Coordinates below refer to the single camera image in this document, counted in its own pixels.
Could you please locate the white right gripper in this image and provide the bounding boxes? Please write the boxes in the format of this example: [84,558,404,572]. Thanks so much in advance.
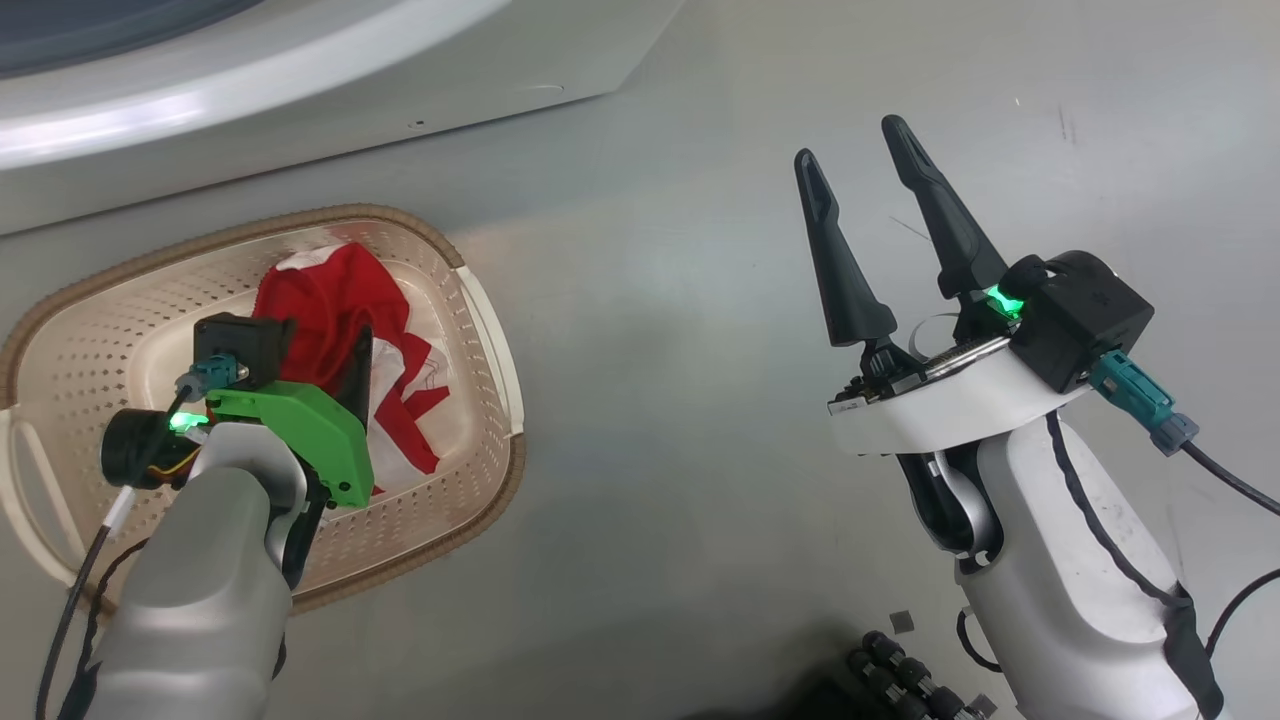
[794,115,1097,457]

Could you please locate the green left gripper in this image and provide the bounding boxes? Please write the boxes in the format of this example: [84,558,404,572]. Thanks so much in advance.
[205,324,377,509]

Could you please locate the red and white garment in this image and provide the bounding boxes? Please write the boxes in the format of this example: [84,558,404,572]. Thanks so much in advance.
[250,242,452,501]

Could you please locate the beige perforated laundry basket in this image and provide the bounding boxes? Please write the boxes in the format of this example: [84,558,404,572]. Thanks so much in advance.
[0,204,527,617]

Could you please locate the white front-load washing machine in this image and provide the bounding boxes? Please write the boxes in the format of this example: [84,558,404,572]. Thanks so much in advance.
[0,0,688,237]

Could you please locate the teal-plug left camera cable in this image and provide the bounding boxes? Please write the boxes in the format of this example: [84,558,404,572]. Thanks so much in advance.
[174,354,242,404]

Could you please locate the teal-plug camera cable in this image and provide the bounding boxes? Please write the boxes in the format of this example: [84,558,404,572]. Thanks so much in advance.
[174,354,242,404]
[1089,351,1280,517]

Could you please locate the teal-plug right camera cable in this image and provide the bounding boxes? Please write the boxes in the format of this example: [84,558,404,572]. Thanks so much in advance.
[1089,351,1280,517]

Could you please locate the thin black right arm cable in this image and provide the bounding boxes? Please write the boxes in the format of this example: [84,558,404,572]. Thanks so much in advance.
[1044,410,1280,717]

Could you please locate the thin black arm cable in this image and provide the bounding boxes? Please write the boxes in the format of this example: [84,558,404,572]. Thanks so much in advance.
[1044,410,1280,717]
[35,487,151,720]

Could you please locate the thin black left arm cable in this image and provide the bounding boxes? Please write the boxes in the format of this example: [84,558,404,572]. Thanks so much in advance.
[35,487,151,720]

